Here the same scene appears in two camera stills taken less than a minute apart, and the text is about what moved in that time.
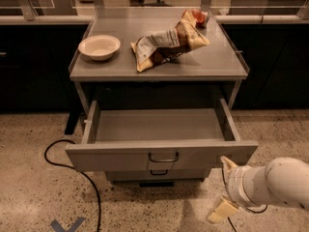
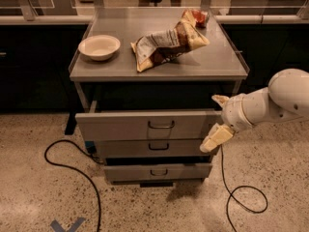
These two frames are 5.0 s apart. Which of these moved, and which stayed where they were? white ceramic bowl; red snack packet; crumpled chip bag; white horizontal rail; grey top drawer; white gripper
Moved: grey top drawer; white gripper
Stayed: white horizontal rail; white ceramic bowl; crumpled chip bag; red snack packet
